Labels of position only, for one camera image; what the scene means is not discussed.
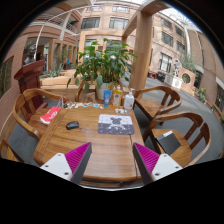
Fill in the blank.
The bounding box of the right near wooden chair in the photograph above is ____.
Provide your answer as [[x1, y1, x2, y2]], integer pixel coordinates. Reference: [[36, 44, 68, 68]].
[[143, 111, 211, 167]]

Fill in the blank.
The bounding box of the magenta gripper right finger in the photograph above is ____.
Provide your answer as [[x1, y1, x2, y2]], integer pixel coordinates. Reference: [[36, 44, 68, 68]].
[[133, 143, 182, 185]]

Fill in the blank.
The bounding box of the grey bear mouse pad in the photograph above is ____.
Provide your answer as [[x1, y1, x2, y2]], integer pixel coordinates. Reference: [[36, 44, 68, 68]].
[[98, 114, 135, 135]]

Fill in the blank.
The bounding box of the white pump sanitizer bottle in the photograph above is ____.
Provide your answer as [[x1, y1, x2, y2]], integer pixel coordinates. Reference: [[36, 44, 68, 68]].
[[124, 88, 135, 110]]

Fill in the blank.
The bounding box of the dark wooden podium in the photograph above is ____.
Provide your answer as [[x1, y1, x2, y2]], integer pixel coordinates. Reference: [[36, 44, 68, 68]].
[[13, 59, 46, 113]]

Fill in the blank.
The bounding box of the left wooden chair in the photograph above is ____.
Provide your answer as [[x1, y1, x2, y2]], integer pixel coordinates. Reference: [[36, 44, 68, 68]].
[[13, 88, 68, 139]]

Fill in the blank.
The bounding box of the wooden chair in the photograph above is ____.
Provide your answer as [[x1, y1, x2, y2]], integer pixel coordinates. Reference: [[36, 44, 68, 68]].
[[13, 88, 68, 139], [75, 81, 96, 103], [143, 111, 211, 167], [134, 86, 182, 120]]

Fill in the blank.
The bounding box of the wooden table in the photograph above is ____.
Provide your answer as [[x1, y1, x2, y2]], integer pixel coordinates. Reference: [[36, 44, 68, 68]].
[[33, 106, 144, 188]]

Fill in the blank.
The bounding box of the right far wooden chair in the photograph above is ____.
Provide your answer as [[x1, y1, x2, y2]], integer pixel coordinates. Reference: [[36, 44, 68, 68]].
[[134, 86, 182, 120]]

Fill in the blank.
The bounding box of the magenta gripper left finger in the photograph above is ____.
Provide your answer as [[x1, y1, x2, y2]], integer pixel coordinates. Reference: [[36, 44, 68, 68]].
[[41, 142, 92, 185]]

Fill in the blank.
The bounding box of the bronze bust statue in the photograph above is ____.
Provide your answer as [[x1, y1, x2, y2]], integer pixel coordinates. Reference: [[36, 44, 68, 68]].
[[24, 44, 36, 65]]

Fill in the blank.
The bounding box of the blue tube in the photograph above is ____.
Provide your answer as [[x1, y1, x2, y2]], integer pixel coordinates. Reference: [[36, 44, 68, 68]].
[[104, 90, 111, 107]]

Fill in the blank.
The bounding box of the wooden pillar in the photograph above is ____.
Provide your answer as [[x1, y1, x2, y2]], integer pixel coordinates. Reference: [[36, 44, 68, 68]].
[[129, 12, 153, 90]]

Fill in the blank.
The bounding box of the white plant pot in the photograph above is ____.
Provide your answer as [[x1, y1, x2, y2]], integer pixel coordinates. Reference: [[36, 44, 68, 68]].
[[96, 82, 114, 100]]

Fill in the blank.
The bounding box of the yellow liquid bottle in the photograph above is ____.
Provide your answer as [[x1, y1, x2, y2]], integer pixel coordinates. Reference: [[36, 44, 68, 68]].
[[113, 85, 122, 108]]

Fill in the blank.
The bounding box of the green potted plant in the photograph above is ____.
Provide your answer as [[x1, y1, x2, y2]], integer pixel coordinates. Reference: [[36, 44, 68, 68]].
[[73, 41, 138, 91]]

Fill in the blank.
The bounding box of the black computer mouse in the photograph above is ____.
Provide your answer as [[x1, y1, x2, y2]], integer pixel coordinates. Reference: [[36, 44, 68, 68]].
[[66, 121, 79, 130]]

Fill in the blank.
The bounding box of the red white packet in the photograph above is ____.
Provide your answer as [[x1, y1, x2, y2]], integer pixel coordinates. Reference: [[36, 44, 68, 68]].
[[40, 106, 60, 125]]

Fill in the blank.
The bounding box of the black notebook on chair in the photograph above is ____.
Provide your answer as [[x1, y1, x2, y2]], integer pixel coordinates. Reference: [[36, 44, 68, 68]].
[[156, 131, 181, 155]]

